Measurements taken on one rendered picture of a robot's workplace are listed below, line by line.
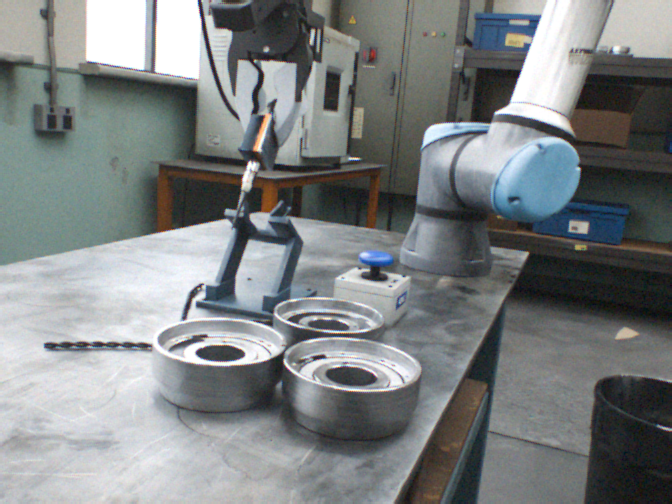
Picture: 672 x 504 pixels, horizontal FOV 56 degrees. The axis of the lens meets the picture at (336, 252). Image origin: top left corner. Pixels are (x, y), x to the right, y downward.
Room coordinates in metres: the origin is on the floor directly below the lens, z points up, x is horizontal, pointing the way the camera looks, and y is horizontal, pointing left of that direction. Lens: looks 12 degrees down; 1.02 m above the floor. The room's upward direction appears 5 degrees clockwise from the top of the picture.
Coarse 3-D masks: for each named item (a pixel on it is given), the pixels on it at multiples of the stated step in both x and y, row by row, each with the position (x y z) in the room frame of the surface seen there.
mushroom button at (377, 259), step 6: (366, 252) 0.70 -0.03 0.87; (372, 252) 0.70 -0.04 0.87; (378, 252) 0.71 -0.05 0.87; (384, 252) 0.71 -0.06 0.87; (360, 258) 0.70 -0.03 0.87; (366, 258) 0.69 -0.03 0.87; (372, 258) 0.69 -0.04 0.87; (378, 258) 0.69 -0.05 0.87; (384, 258) 0.69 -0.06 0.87; (390, 258) 0.70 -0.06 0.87; (366, 264) 0.69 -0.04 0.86; (372, 264) 0.69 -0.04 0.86; (378, 264) 0.69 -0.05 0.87; (384, 264) 0.69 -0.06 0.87; (390, 264) 0.69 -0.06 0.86; (372, 270) 0.70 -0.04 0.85; (378, 270) 0.70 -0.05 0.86
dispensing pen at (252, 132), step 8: (272, 104) 0.73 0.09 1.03; (272, 112) 0.73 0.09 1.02; (256, 120) 0.70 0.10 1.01; (248, 128) 0.70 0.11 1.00; (256, 128) 0.70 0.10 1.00; (248, 136) 0.69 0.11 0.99; (256, 136) 0.69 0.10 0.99; (248, 144) 0.69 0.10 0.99; (240, 152) 0.69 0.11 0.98; (248, 152) 0.68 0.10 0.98; (248, 160) 0.70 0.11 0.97; (256, 160) 0.69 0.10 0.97; (248, 168) 0.68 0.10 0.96; (256, 168) 0.69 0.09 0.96; (248, 176) 0.68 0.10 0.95; (256, 176) 0.69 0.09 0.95; (248, 184) 0.68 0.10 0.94; (248, 192) 0.67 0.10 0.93; (240, 200) 0.67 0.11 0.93; (240, 208) 0.66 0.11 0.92
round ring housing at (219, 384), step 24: (168, 336) 0.49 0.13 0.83; (216, 336) 0.51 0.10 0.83; (240, 336) 0.51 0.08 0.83; (264, 336) 0.51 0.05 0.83; (168, 360) 0.43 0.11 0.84; (192, 360) 0.42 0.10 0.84; (216, 360) 0.49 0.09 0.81; (240, 360) 0.46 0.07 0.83; (264, 360) 0.44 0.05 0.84; (168, 384) 0.43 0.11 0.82; (192, 384) 0.42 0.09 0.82; (216, 384) 0.42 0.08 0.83; (240, 384) 0.43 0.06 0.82; (264, 384) 0.44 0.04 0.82; (192, 408) 0.43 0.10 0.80; (216, 408) 0.43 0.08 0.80; (240, 408) 0.43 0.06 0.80
